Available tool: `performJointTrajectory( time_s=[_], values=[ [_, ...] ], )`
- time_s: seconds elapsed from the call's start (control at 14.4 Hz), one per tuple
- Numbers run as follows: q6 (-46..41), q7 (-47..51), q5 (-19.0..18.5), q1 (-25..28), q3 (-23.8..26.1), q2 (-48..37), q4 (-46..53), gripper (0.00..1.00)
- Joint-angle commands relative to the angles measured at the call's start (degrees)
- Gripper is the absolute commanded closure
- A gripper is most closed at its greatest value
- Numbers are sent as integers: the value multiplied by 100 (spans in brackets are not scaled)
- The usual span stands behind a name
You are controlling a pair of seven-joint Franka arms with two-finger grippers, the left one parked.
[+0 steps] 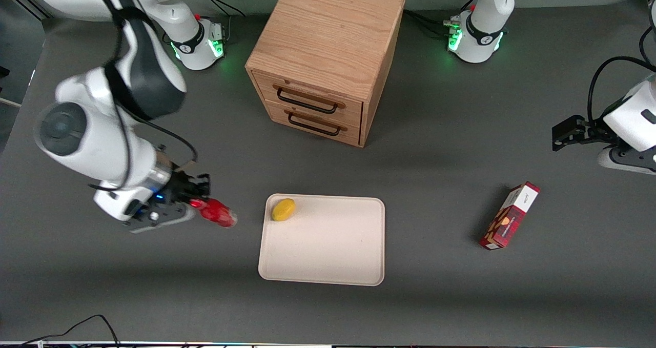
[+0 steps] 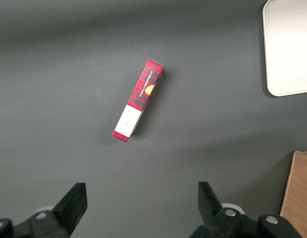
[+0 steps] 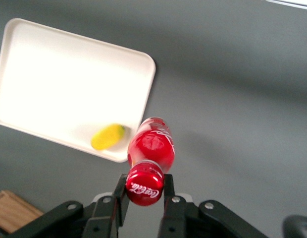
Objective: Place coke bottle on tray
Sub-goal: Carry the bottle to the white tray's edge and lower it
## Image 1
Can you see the beige plastic tray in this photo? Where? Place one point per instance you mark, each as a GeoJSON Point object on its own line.
{"type": "Point", "coordinates": [323, 245]}

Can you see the red coke bottle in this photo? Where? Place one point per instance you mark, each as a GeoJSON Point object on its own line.
{"type": "Point", "coordinates": [218, 213]}

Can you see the wooden drawer front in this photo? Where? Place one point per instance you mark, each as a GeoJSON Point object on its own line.
{"type": "Point", "coordinates": [351, 135]}
{"type": "Point", "coordinates": [353, 113]}

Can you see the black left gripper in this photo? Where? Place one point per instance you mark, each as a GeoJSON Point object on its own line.
{"type": "Point", "coordinates": [589, 132]}

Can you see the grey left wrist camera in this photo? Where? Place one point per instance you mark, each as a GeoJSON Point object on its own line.
{"type": "Point", "coordinates": [622, 162]}

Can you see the red cookie box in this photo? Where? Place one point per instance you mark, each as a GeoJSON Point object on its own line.
{"type": "Point", "coordinates": [508, 217]}

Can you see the wooden drawer cabinet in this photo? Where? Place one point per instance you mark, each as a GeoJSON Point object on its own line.
{"type": "Point", "coordinates": [328, 25]}

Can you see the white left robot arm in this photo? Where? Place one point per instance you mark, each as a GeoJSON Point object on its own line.
{"type": "Point", "coordinates": [484, 30]}

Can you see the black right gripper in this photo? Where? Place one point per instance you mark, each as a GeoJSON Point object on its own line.
{"type": "Point", "coordinates": [183, 188]}

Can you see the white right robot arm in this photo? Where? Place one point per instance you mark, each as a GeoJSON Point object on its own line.
{"type": "Point", "coordinates": [102, 132]}

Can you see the yellow lemon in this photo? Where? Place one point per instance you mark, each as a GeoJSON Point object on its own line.
{"type": "Point", "coordinates": [283, 209]}

